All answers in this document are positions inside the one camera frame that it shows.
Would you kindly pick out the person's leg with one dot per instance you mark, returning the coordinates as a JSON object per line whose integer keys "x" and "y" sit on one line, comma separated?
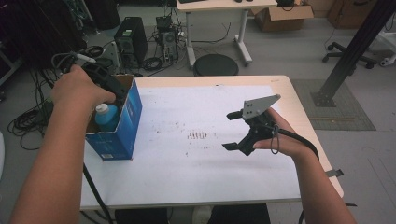
{"x": 239, "y": 214}
{"x": 140, "y": 217}

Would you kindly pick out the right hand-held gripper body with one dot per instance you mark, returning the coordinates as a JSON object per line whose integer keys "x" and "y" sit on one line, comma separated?
{"x": 258, "y": 127}

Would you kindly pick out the person's right hand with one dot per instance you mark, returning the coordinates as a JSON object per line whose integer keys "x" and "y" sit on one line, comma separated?
{"x": 286, "y": 140}

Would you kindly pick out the blue cardboard box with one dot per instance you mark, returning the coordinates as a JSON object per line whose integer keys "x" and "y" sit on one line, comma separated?
{"x": 124, "y": 133}

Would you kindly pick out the black computer tower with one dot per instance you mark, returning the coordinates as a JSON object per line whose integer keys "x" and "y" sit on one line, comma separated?
{"x": 130, "y": 34}

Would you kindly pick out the closed brown cardboard box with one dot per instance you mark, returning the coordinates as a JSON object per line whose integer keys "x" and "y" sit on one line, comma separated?
{"x": 348, "y": 14}

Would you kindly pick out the white paper sheet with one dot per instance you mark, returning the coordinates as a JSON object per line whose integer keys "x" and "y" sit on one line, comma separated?
{"x": 193, "y": 174}

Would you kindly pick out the blue bottle with white cap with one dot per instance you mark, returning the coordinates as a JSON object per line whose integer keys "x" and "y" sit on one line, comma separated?
{"x": 107, "y": 119}

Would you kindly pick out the person's left hand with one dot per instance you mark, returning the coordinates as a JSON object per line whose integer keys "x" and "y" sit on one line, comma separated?
{"x": 77, "y": 90}

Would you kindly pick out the black office chair base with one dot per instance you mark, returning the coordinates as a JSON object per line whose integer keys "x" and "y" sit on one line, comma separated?
{"x": 342, "y": 51}

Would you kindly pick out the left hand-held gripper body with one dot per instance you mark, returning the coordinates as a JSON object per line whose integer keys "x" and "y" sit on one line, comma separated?
{"x": 104, "y": 77}

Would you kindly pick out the round black stool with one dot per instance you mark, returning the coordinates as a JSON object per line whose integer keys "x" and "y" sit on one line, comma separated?
{"x": 215, "y": 65}

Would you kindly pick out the white desk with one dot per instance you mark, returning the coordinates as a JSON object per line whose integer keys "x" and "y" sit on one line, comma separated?
{"x": 224, "y": 5}

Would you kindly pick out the person's left leg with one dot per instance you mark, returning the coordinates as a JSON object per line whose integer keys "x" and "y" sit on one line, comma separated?
{"x": 140, "y": 217}

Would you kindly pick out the grey floor mat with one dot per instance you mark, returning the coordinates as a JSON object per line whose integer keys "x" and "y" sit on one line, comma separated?
{"x": 342, "y": 115}

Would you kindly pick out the person's right leg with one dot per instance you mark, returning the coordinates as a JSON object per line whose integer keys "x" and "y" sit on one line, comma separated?
{"x": 239, "y": 214}

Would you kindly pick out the open computer tower with fan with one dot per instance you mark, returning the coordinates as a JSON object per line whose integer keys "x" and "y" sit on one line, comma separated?
{"x": 168, "y": 40}

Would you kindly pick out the black metal beam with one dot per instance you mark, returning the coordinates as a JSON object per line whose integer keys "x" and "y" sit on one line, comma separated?
{"x": 358, "y": 46}

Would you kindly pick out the open brown cardboard box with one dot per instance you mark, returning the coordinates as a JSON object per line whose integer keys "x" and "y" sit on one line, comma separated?
{"x": 281, "y": 20}

